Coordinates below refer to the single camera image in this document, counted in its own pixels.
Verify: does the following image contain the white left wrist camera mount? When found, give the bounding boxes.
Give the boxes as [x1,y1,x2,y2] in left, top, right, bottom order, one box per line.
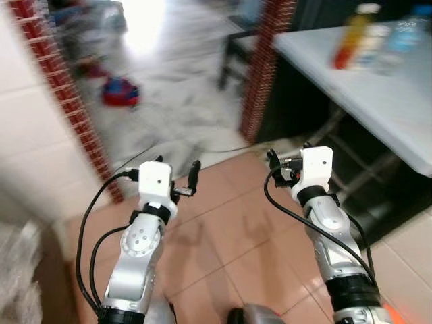
[138,162,178,221]

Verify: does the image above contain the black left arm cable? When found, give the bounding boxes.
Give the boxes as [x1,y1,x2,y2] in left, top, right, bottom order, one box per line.
[89,226,133,308]
[76,171,140,315]

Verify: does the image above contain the grey robot leg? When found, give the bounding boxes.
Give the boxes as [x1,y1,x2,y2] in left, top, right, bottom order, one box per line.
[228,304,286,324]
[144,297,178,324]

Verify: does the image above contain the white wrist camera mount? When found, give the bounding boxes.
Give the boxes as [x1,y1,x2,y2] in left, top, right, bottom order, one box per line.
[292,146,334,200]
[138,162,178,221]

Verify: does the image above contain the small white sauce bottle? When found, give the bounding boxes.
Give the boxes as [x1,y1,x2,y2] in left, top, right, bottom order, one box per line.
[358,25,393,69]

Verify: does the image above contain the red tiled pillar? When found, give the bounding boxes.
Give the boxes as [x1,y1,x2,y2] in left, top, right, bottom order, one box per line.
[239,0,298,144]

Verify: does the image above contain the clear water bottle blue cap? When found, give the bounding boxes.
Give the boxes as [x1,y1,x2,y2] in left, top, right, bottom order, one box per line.
[388,5,432,69]

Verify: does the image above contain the grey left robot leg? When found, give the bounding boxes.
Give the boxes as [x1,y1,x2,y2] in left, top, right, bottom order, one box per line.
[144,297,178,324]

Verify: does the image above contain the light blue folding table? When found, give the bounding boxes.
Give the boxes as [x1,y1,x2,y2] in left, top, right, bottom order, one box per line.
[273,24,432,178]

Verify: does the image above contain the grey right robot leg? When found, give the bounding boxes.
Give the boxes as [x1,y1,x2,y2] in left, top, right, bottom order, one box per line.
[228,304,286,324]

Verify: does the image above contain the orange juice bottle white cap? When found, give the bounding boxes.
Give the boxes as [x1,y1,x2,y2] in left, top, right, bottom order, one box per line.
[333,3,381,71]

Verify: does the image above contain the orange floor marker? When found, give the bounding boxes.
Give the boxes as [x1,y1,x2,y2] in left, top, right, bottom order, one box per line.
[383,304,407,324]

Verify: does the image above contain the red blue floor appliance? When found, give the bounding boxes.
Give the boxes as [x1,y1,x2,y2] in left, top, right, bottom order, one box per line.
[101,76,141,109]

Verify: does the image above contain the dark wooden bench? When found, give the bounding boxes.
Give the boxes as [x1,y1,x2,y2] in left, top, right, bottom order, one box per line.
[217,30,271,92]

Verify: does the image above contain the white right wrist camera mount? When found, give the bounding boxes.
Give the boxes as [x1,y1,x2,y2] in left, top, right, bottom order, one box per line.
[292,146,334,200]

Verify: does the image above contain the black appliance floor cable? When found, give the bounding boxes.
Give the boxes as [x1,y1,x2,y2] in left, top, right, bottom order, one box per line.
[115,138,272,178]

